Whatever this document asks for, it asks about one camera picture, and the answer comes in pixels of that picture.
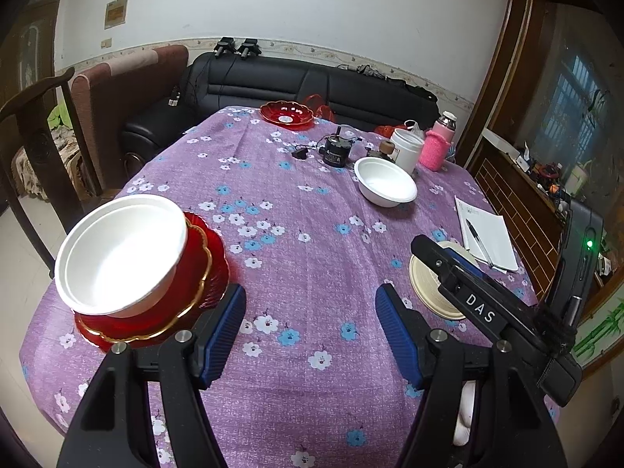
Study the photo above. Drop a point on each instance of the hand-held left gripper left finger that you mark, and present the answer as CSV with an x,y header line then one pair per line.
x,y
222,331

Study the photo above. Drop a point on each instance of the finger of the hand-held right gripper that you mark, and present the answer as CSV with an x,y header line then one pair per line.
x,y
465,261
468,297

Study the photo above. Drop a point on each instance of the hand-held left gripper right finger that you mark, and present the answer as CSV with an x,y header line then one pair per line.
x,y
399,336

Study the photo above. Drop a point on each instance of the white paper bowl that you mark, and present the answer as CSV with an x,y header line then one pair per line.
x,y
122,253
385,180

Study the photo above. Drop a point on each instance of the large red glass plate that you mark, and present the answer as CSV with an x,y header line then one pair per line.
x,y
90,332

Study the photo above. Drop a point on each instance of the black pen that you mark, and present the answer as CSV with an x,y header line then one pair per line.
x,y
475,236

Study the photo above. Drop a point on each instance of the white notebook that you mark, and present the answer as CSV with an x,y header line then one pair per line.
x,y
497,234

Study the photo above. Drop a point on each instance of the cream round plate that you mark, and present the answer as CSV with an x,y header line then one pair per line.
x,y
424,282

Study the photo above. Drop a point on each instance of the wooden side cabinet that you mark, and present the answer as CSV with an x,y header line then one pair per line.
x,y
516,195

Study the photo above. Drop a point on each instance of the purple floral tablecloth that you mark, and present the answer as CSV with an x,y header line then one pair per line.
x,y
312,263

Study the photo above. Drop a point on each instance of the pink sleeved thermos bottle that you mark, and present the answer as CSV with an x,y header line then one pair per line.
x,y
436,151

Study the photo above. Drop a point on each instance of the white plastic cup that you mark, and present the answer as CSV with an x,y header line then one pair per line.
x,y
407,153

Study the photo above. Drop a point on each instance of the small brown tape roll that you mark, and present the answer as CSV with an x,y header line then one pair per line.
x,y
387,148

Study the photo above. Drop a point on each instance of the clear plastic bag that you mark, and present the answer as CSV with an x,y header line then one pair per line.
x,y
415,126

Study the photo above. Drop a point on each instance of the red plastic bag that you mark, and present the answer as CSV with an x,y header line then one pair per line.
x,y
384,130
317,105

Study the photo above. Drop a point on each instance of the black bag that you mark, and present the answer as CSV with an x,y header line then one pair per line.
x,y
414,91

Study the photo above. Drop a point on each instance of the black power adapter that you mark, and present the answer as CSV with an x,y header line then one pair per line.
x,y
300,152

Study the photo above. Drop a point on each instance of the small red gold-rimmed plate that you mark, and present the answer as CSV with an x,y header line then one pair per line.
x,y
285,112

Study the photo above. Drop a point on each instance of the patterned blanket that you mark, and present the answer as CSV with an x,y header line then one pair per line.
x,y
58,146

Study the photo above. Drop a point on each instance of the brown upholstered armchair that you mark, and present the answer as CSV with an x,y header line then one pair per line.
x,y
122,102

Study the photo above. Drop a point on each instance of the black leather sofa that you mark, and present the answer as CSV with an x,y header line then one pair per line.
x,y
263,83

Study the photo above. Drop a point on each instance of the dark wooden chair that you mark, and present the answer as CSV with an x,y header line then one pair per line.
x,y
34,141

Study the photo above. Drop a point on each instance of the black device on sofa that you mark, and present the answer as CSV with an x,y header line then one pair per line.
x,y
225,48
248,48

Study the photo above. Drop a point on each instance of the green bamboo wall decal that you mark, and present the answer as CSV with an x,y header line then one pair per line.
x,y
599,334

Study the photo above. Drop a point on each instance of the wall plaque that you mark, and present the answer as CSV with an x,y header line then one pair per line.
x,y
116,12

